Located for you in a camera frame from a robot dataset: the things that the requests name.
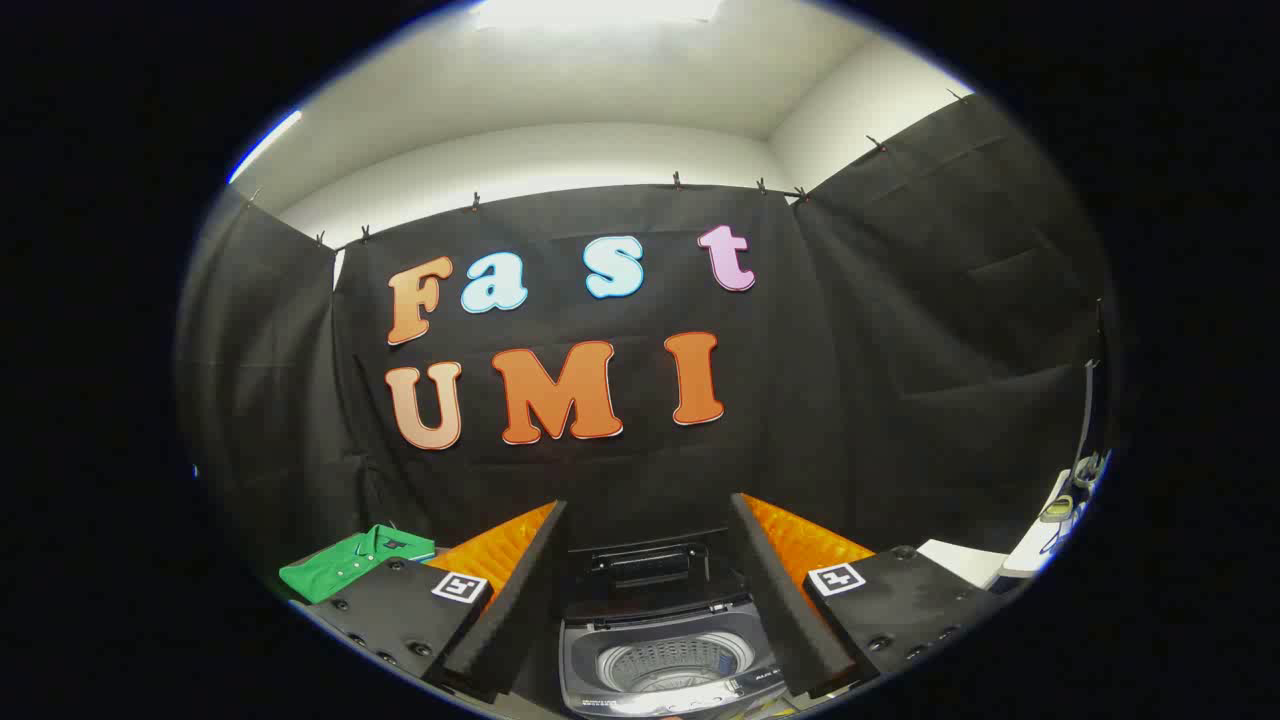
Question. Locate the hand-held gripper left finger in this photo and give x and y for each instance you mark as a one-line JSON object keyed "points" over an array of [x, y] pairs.
{"points": [[520, 600]]}

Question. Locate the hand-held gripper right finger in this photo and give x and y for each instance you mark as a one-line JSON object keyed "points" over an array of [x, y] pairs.
{"points": [[775, 600]]}

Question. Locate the grey washing machine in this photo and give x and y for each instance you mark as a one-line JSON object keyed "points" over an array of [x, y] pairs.
{"points": [[660, 665]]}

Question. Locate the green polo shirt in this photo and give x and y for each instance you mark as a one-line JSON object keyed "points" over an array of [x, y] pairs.
{"points": [[340, 570]]}

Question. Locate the white flat board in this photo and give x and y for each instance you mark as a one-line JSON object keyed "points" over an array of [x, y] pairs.
{"points": [[960, 562]]}

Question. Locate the black backdrop cloth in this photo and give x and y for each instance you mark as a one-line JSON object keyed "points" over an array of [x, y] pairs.
{"points": [[900, 350]]}

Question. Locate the ceiling light strip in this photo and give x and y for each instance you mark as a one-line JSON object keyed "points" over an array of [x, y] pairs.
{"points": [[265, 145]]}

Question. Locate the ceiling light panel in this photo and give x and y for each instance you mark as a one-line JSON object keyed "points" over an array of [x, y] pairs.
{"points": [[600, 10]]}

